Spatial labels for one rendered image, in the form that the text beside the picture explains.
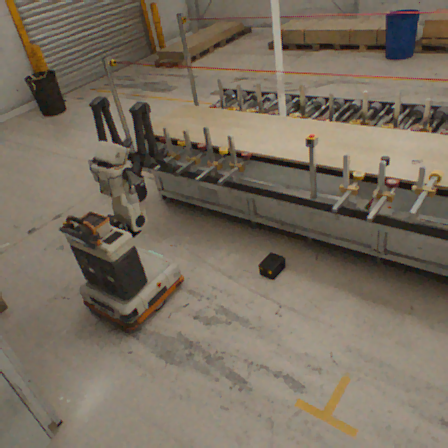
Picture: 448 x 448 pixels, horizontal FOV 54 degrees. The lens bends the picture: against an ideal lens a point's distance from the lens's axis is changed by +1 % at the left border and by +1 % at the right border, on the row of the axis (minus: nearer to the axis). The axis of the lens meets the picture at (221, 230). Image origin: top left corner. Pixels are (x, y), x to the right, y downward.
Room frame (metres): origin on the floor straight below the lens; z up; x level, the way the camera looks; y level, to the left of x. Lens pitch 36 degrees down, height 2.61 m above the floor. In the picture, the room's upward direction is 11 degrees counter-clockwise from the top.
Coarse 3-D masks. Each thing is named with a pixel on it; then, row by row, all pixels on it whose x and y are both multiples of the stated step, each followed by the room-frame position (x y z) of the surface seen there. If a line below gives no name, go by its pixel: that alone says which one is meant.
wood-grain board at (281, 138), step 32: (160, 128) 4.34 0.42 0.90; (192, 128) 4.18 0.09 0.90; (224, 128) 4.02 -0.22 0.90; (256, 128) 3.87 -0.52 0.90; (288, 128) 3.73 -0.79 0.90; (320, 128) 3.59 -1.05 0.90; (352, 128) 3.47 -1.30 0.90; (384, 128) 3.34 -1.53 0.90; (288, 160) 3.15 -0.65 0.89; (320, 160) 3.02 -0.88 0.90; (352, 160) 2.92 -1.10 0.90
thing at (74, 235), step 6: (72, 222) 2.81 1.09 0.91; (60, 228) 2.70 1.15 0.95; (66, 228) 2.76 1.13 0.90; (72, 228) 2.77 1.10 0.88; (66, 234) 2.68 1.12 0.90; (72, 234) 2.59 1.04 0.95; (78, 234) 2.56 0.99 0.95; (84, 234) 2.63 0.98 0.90; (90, 234) 2.59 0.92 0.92; (96, 234) 2.58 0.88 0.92; (78, 240) 2.62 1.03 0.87; (84, 240) 2.55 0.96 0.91; (90, 240) 2.58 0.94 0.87; (96, 240) 2.56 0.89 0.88; (90, 246) 2.57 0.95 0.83
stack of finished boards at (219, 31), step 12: (216, 24) 11.89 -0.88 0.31; (228, 24) 11.62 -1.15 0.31; (240, 24) 11.56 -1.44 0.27; (192, 36) 11.10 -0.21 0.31; (204, 36) 10.85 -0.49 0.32; (216, 36) 10.78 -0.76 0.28; (228, 36) 11.11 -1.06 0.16; (168, 48) 10.39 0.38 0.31; (180, 48) 10.17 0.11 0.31; (192, 48) 10.09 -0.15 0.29; (204, 48) 10.37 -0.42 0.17
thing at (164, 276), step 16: (144, 256) 3.05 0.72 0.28; (160, 256) 3.01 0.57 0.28; (160, 272) 2.79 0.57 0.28; (176, 272) 2.83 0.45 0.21; (80, 288) 2.80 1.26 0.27; (96, 288) 2.74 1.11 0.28; (144, 288) 2.63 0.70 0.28; (160, 288) 2.68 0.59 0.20; (176, 288) 2.79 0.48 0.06; (96, 304) 2.67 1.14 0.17; (112, 304) 2.53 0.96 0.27; (128, 304) 2.48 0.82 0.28; (144, 304) 2.54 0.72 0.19; (112, 320) 2.55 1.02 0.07; (128, 320) 2.42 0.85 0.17
